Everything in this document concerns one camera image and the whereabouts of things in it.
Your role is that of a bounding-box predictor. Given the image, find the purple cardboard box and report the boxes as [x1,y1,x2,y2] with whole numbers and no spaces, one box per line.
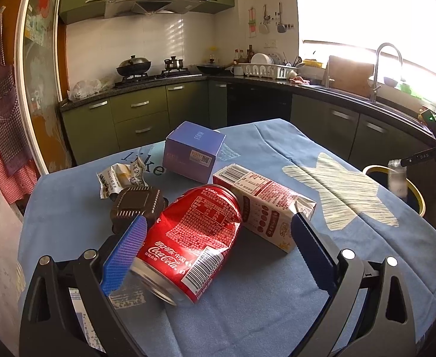
[162,121,227,179]

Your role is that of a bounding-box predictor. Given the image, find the glass sliding door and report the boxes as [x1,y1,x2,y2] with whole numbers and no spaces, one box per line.
[17,0,73,173]

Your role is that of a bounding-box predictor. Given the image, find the blue star print tablecloth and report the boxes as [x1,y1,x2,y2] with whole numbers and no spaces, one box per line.
[17,118,436,357]

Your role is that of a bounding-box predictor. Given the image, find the white red milk carton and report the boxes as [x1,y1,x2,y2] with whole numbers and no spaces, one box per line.
[212,164,317,253]

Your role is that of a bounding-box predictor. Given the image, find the gas stove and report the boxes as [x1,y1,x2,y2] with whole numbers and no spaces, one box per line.
[114,68,207,86]

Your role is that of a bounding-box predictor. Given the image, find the tall steel faucet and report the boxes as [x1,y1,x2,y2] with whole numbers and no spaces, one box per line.
[369,43,405,103]

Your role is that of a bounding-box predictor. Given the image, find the dark brown plastic container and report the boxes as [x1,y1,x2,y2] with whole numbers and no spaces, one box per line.
[109,187,166,233]

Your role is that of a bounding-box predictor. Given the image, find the red cola can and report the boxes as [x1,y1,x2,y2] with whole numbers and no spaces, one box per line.
[130,185,244,306]

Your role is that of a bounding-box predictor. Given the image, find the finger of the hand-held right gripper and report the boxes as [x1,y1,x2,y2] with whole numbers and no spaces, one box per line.
[400,142,436,168]

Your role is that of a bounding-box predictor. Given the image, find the silver snack wrapper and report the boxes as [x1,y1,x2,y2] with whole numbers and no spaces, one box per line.
[97,157,150,198]

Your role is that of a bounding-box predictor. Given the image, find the red checked apron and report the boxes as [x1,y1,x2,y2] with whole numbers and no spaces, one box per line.
[0,67,42,205]

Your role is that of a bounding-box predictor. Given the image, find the green plastic item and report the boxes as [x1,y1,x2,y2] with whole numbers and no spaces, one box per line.
[398,82,423,99]

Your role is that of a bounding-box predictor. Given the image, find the yellow rim trash bin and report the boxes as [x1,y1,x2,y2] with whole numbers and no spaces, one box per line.
[362,164,426,218]

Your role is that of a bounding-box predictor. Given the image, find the purple checked apron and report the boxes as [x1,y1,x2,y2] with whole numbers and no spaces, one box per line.
[0,7,25,175]

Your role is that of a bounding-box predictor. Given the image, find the blurred white item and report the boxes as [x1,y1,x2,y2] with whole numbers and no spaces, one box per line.
[387,159,408,196]

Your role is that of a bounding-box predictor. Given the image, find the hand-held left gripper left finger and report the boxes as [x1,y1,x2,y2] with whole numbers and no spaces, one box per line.
[19,215,148,357]

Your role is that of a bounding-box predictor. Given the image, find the wooden cutting board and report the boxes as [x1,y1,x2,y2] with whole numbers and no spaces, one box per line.
[322,56,375,97]

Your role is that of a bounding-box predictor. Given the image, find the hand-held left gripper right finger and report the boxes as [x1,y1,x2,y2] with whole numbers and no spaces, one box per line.
[290,212,417,357]

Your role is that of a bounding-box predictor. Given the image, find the green base cabinets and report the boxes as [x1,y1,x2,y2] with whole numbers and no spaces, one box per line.
[61,80,436,179]

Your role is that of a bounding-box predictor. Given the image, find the black stone countertop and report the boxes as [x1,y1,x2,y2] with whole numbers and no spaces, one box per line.
[60,71,436,145]

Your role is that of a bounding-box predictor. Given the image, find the white dish rack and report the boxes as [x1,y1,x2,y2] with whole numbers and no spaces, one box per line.
[242,62,298,79]

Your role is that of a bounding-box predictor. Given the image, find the black frying wok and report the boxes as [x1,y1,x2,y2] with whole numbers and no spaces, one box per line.
[196,59,226,75]

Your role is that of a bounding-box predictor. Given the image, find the white plates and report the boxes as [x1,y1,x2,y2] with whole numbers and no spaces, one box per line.
[251,53,282,65]

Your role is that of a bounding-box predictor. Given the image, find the black wok with lid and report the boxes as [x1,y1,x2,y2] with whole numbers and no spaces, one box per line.
[116,55,152,77]

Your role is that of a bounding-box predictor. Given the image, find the crumpled plastic bag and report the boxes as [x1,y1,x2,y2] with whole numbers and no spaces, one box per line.
[68,76,116,102]

